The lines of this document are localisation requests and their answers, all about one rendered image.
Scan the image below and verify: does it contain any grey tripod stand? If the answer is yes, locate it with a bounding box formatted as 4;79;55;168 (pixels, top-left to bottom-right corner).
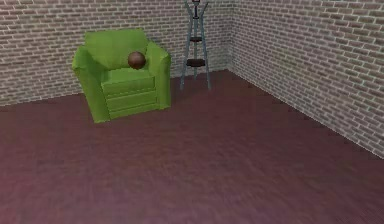
179;0;212;91

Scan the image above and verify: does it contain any brown ball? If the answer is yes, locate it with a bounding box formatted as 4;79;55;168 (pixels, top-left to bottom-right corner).
127;51;147;71

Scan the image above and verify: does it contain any green armchair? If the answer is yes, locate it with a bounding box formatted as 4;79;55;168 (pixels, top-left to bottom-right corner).
71;27;172;124

